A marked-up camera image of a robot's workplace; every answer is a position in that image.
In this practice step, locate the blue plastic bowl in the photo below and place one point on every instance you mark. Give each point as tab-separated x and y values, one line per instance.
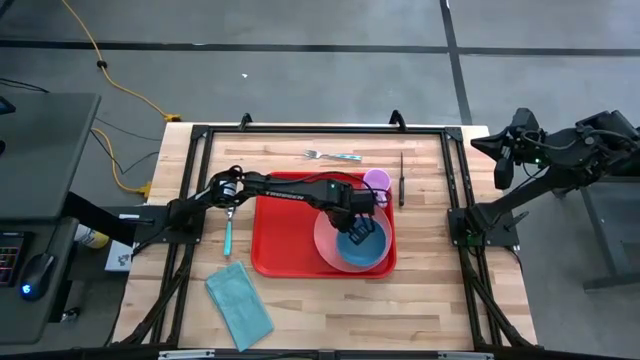
375	250

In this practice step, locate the black aluminium table frame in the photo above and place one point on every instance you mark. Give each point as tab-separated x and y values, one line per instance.
325	130

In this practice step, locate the silver metal bracket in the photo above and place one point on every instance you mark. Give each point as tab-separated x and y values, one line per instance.
185	354
467	356

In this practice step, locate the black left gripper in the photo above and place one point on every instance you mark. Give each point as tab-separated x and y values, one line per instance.
359	210

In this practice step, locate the black computer mouse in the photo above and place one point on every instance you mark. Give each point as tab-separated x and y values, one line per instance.
37	272

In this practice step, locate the desk caster wheel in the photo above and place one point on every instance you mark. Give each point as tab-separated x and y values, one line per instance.
70	315

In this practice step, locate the yellow and white bottle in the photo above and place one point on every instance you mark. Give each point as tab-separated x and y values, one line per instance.
92	239

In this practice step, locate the grey desk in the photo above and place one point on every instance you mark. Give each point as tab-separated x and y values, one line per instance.
45	150

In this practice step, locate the red plastic tray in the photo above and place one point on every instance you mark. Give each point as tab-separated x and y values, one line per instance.
285	240

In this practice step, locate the small white box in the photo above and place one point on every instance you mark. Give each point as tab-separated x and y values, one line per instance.
117	257

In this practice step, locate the teal cloth napkin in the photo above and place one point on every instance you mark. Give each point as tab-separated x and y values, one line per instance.
240	305

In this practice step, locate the black table knife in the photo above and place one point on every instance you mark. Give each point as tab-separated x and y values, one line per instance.
401	190

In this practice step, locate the black support beam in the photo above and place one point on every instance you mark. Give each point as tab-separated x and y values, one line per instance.
95	215

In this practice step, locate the pink plastic plate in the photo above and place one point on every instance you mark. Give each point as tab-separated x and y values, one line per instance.
325	240

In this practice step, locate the backlit black keyboard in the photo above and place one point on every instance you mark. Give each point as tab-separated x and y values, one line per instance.
10	260

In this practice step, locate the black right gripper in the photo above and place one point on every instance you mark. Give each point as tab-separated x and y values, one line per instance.
524	137

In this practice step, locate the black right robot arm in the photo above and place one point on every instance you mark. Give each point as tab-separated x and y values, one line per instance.
575	150

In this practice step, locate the dark metal stand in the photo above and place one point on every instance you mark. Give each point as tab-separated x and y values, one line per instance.
600	225

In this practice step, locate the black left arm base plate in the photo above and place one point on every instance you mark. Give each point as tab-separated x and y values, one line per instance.
150	232

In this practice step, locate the pink plastic mug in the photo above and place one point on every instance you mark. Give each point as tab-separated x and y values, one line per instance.
377	179

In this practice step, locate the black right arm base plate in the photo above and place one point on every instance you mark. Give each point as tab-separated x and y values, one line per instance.
500	235

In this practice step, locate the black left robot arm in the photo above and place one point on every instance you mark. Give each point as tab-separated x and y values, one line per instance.
285	192

